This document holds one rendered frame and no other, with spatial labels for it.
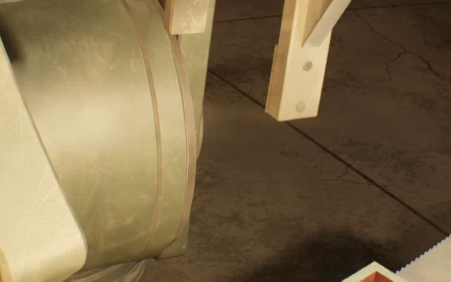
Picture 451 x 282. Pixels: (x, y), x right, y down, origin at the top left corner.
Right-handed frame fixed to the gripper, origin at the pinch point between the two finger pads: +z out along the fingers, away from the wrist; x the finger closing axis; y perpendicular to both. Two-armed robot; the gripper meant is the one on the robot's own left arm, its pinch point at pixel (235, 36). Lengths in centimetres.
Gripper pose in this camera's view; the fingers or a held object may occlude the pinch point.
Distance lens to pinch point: 47.9
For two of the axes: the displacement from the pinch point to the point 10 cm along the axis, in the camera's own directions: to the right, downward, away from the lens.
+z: -1.3, 8.8, 4.5
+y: -8.6, 1.3, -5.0
